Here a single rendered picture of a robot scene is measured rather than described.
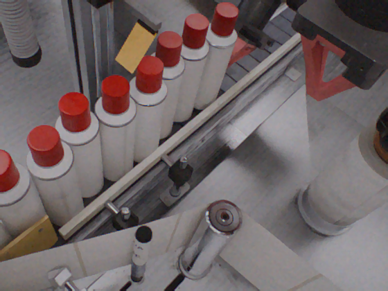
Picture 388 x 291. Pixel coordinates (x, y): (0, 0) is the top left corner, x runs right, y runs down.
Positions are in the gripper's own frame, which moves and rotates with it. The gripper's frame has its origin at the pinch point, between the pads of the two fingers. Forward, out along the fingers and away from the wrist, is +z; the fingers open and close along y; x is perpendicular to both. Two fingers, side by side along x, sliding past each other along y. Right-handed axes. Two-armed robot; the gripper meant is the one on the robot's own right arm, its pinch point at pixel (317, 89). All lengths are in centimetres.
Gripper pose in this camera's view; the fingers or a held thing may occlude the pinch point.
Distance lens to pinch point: 36.3
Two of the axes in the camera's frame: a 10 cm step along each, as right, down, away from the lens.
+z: -1.0, 5.3, 8.4
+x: -7.2, -6.2, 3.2
